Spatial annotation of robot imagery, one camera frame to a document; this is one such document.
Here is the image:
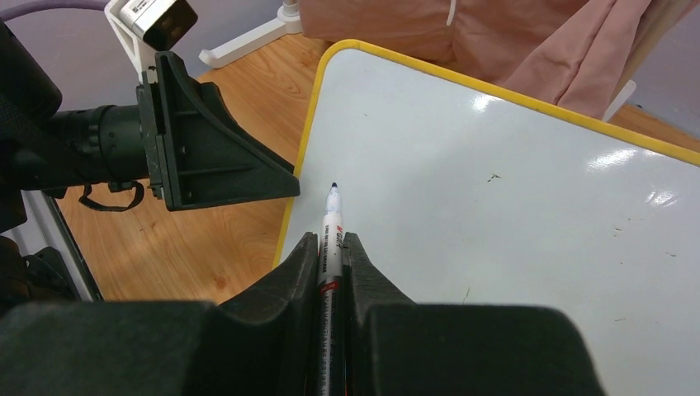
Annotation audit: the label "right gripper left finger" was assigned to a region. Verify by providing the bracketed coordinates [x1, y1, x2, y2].
[1, 233, 318, 395]

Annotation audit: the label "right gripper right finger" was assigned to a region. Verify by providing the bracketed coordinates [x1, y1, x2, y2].
[342, 233, 604, 395]

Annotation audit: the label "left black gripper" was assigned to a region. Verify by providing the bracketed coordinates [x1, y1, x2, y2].
[137, 51, 300, 211]

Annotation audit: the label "white blue whiteboard marker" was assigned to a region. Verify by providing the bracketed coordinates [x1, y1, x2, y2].
[310, 182, 346, 395]

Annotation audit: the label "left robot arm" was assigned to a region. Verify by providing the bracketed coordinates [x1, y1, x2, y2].
[1, 26, 300, 233]

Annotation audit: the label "yellow framed whiteboard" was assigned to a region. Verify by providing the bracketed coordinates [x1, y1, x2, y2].
[276, 40, 699, 395]

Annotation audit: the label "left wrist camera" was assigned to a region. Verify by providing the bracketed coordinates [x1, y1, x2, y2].
[104, 0, 198, 84]

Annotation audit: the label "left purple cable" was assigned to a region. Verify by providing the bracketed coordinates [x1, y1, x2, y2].
[0, 0, 111, 23]

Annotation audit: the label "pink drawstring shorts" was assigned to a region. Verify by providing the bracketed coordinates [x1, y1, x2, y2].
[297, 0, 700, 121]

